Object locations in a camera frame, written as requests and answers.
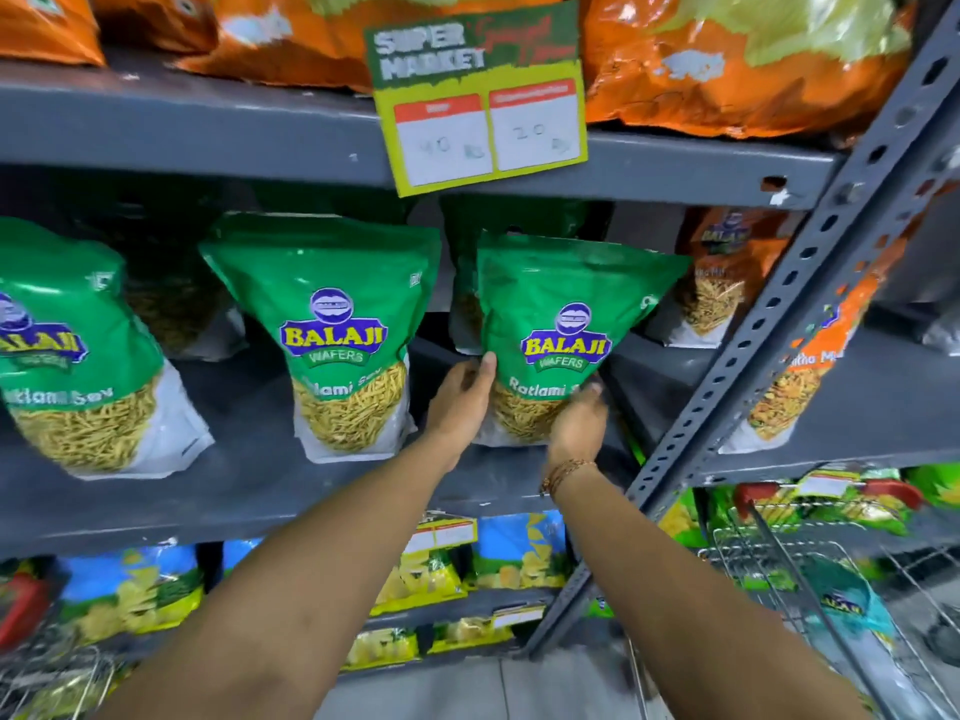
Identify wire shopping basket red handles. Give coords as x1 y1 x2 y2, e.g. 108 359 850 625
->
628 478 960 720
0 571 132 720

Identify gold beaded bracelet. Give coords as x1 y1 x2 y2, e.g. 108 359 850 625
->
540 458 599 498

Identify person's right forearm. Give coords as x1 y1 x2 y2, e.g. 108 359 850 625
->
551 464 873 720

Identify green yellow price sign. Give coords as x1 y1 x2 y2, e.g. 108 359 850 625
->
364 0 590 199

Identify person's right hand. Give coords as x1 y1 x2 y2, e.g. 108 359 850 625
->
545 382 611 485

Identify teal snack packet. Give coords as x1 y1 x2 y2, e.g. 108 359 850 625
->
804 556 899 647

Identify small yellow price tag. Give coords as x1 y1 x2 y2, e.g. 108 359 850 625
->
403 516 480 557
490 604 547 631

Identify large orange snack bag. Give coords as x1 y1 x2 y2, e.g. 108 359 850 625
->
580 0 918 141
0 0 107 68
175 0 565 95

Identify orange snack pouch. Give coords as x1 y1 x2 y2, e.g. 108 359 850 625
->
663 207 790 350
718 238 910 456

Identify yellow green chips packet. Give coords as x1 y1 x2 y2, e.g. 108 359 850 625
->
341 627 422 673
426 617 516 655

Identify person's left hand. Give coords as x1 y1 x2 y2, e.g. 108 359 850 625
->
423 352 498 474

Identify green snack pouch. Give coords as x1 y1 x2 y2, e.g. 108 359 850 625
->
474 231 692 449
112 232 249 362
0 216 216 481
441 194 595 358
198 211 443 465

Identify grey metal shelf rack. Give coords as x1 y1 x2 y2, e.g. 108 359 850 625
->
0 0 960 662

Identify person's left forearm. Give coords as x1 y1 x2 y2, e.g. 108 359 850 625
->
96 436 460 720

